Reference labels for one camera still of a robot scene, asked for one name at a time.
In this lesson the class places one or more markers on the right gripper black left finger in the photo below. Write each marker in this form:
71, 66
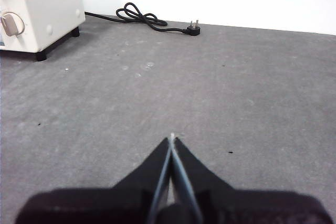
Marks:
105, 205

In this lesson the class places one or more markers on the white toaster oven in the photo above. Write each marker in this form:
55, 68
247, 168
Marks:
52, 3

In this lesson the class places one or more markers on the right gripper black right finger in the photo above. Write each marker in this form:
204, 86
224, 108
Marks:
249, 208

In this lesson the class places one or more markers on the beige oven knob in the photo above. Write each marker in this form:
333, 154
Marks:
10, 24

